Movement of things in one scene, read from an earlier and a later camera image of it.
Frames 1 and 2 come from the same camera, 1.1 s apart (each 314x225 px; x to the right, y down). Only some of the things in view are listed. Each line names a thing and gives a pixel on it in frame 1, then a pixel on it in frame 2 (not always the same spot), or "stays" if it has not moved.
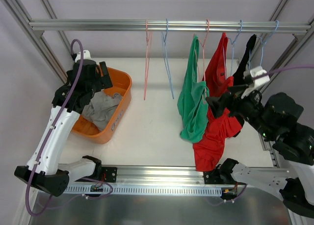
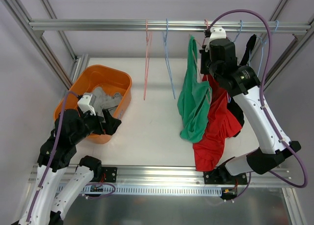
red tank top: [209, 151] stays
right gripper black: [230, 104] -> [204, 63]
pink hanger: [148, 43] stays
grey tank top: [101, 108] stays
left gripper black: [103, 75] -> [103, 123]
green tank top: [192, 104] stays
